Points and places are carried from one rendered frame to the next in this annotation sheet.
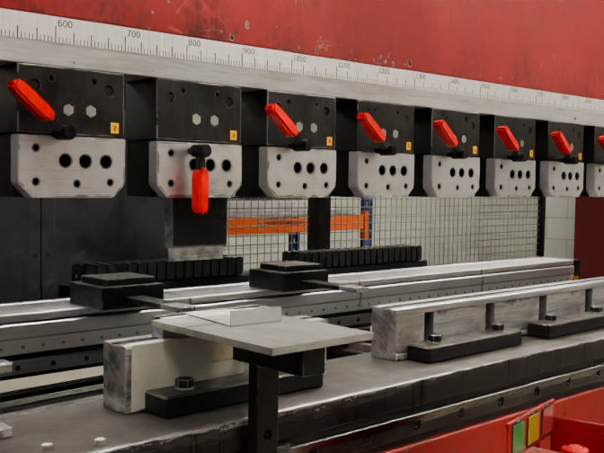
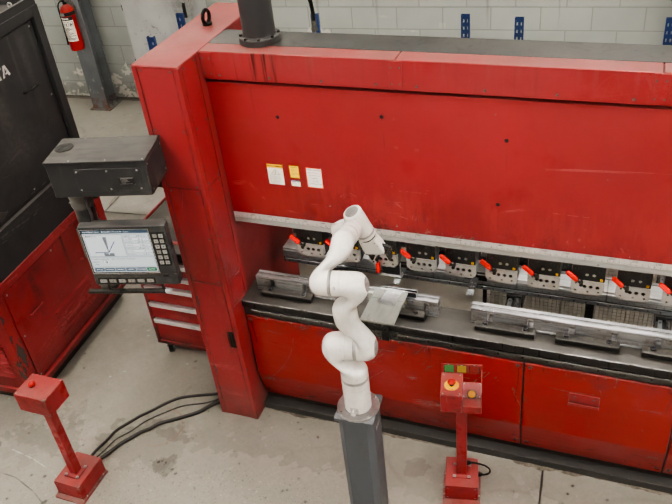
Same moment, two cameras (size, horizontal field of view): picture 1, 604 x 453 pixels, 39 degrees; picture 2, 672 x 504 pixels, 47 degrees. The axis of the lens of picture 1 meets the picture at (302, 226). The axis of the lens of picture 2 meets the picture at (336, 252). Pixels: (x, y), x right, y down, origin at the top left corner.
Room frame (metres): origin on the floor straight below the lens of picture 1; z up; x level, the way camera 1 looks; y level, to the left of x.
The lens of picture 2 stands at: (-0.22, -2.72, 3.59)
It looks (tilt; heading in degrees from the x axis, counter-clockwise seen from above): 35 degrees down; 67
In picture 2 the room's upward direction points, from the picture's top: 7 degrees counter-clockwise
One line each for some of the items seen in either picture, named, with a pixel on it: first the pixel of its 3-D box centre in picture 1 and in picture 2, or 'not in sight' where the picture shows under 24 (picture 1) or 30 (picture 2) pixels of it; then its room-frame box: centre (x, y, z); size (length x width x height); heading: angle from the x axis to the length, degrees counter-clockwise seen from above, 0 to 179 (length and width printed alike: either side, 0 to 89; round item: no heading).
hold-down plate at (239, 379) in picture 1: (239, 387); (397, 312); (1.27, 0.09, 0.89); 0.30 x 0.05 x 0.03; 133
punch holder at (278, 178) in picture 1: (286, 146); (422, 253); (1.41, 0.03, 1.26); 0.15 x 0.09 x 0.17; 133
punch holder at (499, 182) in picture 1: (499, 157); (545, 269); (1.82, -0.41, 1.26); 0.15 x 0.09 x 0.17; 133
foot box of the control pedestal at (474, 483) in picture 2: not in sight; (461, 482); (1.30, -0.46, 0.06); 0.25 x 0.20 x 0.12; 54
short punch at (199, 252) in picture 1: (196, 228); (391, 269); (1.29, 0.16, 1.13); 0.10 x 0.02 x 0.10; 133
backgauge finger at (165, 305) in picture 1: (140, 294); (402, 268); (1.41, 0.26, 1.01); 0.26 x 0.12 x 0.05; 43
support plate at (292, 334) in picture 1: (259, 329); (384, 306); (1.18, 0.06, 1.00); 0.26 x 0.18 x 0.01; 43
